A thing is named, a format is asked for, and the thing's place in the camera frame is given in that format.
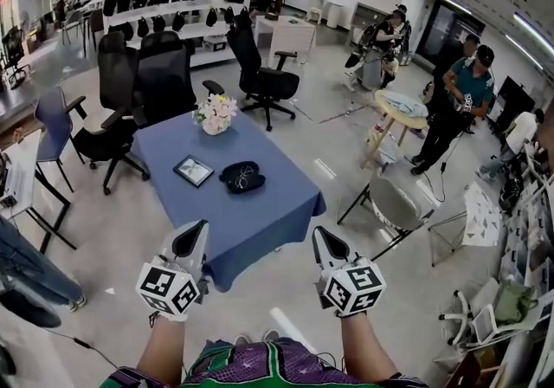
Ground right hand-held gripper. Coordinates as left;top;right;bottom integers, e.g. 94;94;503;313
311;225;387;319

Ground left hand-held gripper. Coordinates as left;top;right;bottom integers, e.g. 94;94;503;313
137;219;212;318

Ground black glasses case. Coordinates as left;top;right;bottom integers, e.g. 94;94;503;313
218;161;267;196

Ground thin metal-framed glasses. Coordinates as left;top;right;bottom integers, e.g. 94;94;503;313
235;165;257;188

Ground person's left forearm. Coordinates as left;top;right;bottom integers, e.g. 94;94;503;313
134;314;192;388

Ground person's right forearm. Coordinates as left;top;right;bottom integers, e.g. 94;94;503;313
338;311;402;381

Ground blue tablecloth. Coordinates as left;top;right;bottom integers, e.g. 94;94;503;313
131;110;327;294

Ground grey folding chair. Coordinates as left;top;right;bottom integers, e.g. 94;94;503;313
336;172;435;262

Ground white vase with pale flowers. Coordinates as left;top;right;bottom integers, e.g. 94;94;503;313
191;93;239;137

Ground purple and green jersey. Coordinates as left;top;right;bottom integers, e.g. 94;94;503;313
98;337;430;388

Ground round wooden table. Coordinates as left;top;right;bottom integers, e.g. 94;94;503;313
360;88;430;170

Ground white office chair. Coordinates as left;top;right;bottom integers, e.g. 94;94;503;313
437;276;544;349

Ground black mesh office chair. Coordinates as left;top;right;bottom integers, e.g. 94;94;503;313
70;30;151;197
225;23;301;133
136;29;225;128

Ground light blue cloth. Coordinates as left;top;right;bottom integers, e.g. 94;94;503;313
380;90;428;115

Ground blue plastic chair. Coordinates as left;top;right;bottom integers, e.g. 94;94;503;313
33;86;88;193

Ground white desk with black legs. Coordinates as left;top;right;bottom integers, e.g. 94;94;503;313
0;129;78;255

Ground green bag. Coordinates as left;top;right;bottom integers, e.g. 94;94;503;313
493;281;539;327

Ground white square table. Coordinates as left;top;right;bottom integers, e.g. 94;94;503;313
254;15;318;70

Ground white shelf unit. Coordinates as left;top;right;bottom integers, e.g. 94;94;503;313
100;0;263;70

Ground black monitor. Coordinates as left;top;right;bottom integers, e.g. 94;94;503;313
492;75;537;130

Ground white cabinet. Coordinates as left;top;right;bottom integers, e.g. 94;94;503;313
308;0;348;29

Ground black picture frame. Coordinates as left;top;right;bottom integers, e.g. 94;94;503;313
172;154;216;188

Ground black floor cable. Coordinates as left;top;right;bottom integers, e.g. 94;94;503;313
41;327;120;371

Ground large black wall screen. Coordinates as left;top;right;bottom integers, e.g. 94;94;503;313
421;0;486;69

